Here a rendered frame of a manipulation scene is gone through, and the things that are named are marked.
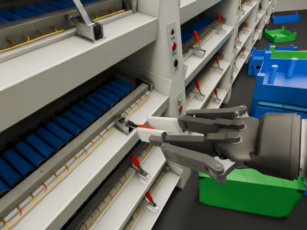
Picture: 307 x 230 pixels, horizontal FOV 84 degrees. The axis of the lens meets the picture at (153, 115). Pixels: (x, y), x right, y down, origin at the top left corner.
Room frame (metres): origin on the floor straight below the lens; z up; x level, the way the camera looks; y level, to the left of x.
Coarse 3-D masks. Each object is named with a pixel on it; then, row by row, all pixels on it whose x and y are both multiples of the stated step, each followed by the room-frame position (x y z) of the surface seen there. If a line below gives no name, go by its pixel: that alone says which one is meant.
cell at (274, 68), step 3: (273, 66) 0.48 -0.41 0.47; (276, 66) 0.47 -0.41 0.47; (270, 69) 0.48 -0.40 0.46; (273, 69) 0.47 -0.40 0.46; (276, 69) 0.47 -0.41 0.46; (270, 72) 0.48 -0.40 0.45; (273, 72) 0.47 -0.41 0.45; (276, 72) 0.47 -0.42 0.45; (270, 75) 0.48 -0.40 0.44; (273, 75) 0.47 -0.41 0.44; (270, 78) 0.47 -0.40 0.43; (273, 78) 0.47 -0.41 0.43; (270, 81) 0.47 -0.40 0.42; (273, 81) 0.47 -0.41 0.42
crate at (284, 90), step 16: (272, 64) 0.56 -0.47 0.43; (288, 64) 0.53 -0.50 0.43; (304, 64) 0.50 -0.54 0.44; (256, 80) 0.43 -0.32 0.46; (288, 80) 0.48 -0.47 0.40; (304, 80) 0.46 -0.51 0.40; (256, 96) 0.42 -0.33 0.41; (272, 96) 0.39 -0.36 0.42; (288, 96) 0.37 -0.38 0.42; (304, 96) 0.35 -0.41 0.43
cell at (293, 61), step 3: (291, 60) 0.50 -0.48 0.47; (294, 60) 0.49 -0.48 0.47; (291, 63) 0.49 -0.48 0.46; (294, 63) 0.49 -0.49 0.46; (291, 66) 0.49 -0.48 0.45; (294, 66) 0.49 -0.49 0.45; (288, 69) 0.50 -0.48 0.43; (291, 69) 0.49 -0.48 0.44; (288, 72) 0.49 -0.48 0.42; (291, 72) 0.49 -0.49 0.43; (288, 75) 0.49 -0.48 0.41; (291, 75) 0.49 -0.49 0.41
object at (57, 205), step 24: (120, 72) 0.51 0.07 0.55; (144, 72) 0.45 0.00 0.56; (168, 96) 0.40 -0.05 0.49; (144, 120) 0.32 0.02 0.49; (120, 144) 0.26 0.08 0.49; (72, 168) 0.21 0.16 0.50; (96, 168) 0.21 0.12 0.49; (48, 192) 0.17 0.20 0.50; (72, 192) 0.17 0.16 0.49; (24, 216) 0.14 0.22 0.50; (48, 216) 0.14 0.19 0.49
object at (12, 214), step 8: (144, 96) 0.40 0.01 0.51; (136, 104) 0.37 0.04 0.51; (96, 136) 0.27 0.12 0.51; (88, 144) 0.26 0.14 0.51; (80, 152) 0.24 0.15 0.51; (72, 160) 0.22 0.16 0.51; (64, 168) 0.21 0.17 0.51; (48, 184) 0.19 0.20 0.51; (40, 192) 0.17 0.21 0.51; (16, 208) 0.15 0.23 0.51; (8, 216) 0.14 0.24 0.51; (0, 224) 0.13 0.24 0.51
